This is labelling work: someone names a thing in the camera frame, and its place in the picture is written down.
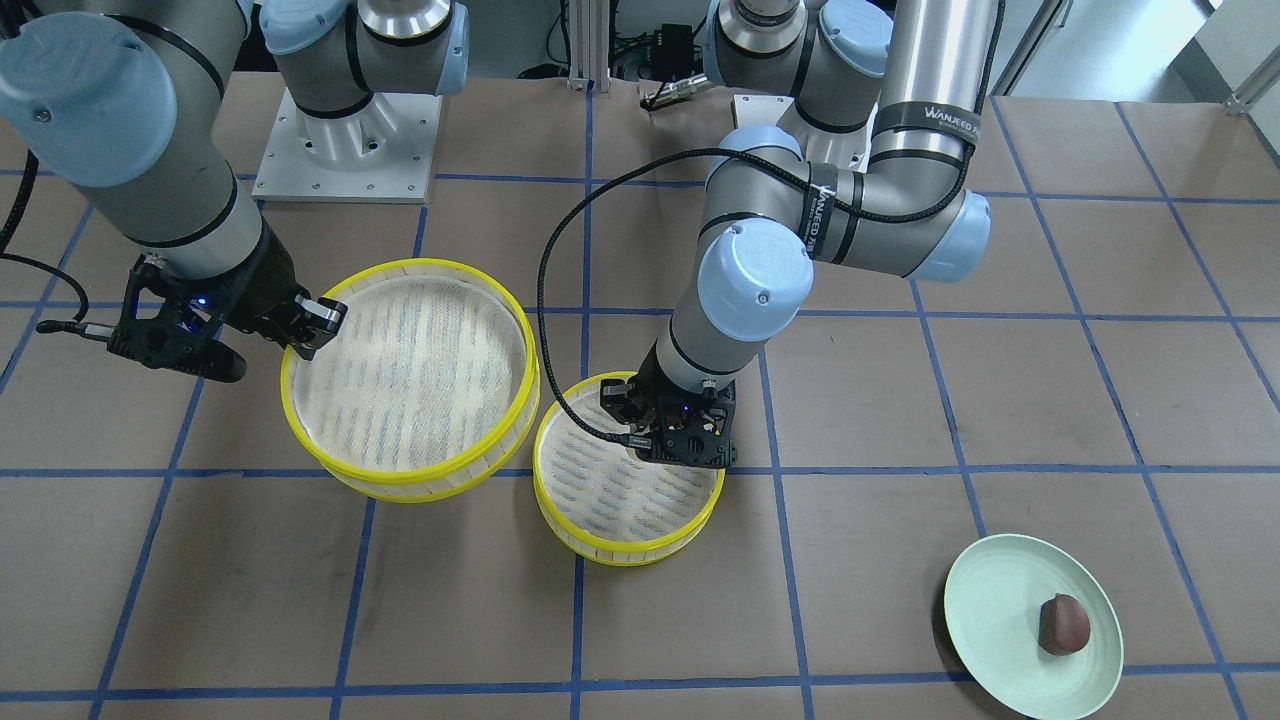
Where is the brown bun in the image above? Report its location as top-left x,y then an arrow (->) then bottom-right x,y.
1037,593 -> 1092,657

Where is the yellow bamboo steamer layer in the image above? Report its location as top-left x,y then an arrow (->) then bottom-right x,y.
279,258 -> 540,503
532,404 -> 726,568

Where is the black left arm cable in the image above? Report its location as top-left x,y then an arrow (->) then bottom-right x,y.
538,149 -> 972,447

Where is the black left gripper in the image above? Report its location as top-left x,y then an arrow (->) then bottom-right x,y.
600,350 -> 737,469

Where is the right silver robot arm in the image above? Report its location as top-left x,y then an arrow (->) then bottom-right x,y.
3,1 -> 470,382

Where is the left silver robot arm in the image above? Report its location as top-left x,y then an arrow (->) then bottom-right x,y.
600,1 -> 1004,469

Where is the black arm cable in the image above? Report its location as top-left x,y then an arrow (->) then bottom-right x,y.
0,150 -> 111,341
538,149 -> 972,447

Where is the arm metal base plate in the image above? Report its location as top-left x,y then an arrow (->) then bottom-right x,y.
252,92 -> 442,205
732,94 -> 878,170

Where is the light green plate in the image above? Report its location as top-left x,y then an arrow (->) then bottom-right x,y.
943,533 -> 1125,719

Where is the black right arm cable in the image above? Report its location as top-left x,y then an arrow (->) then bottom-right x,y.
0,150 -> 111,341

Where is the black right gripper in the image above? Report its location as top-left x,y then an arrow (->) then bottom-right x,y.
108,225 -> 348,383

